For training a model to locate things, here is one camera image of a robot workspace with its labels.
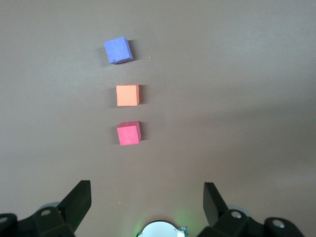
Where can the purple foam block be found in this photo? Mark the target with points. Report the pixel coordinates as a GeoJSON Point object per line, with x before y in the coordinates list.
{"type": "Point", "coordinates": [118, 50]}

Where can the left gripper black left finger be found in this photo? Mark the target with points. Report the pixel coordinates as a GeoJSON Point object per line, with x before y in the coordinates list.
{"type": "Point", "coordinates": [71, 207]}

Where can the red foam block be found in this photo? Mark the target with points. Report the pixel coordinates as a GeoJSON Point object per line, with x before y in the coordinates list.
{"type": "Point", "coordinates": [128, 134]}

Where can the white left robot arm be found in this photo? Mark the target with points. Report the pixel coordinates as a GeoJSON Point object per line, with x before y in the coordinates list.
{"type": "Point", "coordinates": [161, 229]}

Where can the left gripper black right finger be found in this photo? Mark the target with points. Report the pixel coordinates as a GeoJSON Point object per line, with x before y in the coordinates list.
{"type": "Point", "coordinates": [214, 209]}

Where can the orange foam block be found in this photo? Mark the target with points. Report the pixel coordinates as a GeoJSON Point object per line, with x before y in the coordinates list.
{"type": "Point", "coordinates": [127, 95]}

